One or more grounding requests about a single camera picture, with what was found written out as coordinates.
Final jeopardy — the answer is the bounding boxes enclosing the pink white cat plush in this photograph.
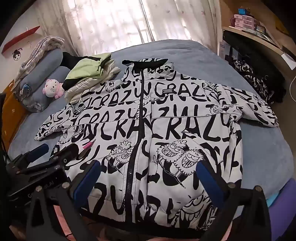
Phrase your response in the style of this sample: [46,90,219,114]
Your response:
[42,79,65,100]

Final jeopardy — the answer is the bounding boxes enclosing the yellow printed box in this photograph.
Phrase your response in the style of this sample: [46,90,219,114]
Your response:
[255,22,269,33]

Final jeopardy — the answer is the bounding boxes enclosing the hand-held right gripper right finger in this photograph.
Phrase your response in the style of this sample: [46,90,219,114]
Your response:
[196,159,272,241]

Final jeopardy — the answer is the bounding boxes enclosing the black white printed cloth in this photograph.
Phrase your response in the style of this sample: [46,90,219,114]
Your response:
[231,59,287,105]

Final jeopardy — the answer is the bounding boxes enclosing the white blue carton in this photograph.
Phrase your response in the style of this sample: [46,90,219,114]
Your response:
[220,43,238,61]

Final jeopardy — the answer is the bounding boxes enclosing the black garment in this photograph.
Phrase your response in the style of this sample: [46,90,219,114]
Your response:
[60,51,93,70]

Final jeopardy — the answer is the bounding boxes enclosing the black face wall sticker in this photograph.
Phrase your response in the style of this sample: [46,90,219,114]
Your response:
[12,47,23,61]

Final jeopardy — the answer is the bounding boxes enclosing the folded green black jacket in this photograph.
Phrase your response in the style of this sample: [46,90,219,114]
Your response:
[62,53,115,91]

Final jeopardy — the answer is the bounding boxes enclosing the folded cream puffer jacket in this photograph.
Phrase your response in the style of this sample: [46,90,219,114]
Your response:
[64,59,121,105]

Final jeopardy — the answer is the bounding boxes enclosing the black white printed jacket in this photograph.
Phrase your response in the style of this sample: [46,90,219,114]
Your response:
[35,57,279,223]

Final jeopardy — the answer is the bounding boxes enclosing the wooden shelf with items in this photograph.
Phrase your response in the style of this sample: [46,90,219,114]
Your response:
[218,0,296,77]

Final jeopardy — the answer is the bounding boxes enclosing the grey blue pillow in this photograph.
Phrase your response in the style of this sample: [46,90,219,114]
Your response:
[22,49,64,86]
[18,66,71,113]

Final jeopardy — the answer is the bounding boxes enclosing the white paper sheet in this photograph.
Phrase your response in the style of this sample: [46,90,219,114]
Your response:
[281,52,296,70]

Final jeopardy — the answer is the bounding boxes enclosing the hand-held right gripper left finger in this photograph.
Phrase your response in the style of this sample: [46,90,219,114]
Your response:
[25,160,101,241]

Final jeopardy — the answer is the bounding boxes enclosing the white floral sheer curtain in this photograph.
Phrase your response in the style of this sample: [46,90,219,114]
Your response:
[141,0,219,48]
[39,0,151,58]

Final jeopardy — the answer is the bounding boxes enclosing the thin white cable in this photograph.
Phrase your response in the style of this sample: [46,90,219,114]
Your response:
[289,74,296,102]

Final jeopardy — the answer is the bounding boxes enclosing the purple mat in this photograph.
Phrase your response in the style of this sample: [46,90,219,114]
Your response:
[266,178,296,234]

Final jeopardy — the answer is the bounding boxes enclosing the red wall shelf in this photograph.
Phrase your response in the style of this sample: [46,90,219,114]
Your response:
[1,25,41,55]

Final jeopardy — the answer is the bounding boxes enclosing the stack of pink boxes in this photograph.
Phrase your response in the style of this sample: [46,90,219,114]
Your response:
[230,14,260,30]

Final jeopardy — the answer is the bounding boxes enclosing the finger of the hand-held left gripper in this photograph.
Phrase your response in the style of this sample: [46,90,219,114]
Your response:
[20,143,81,175]
[14,143,49,168]

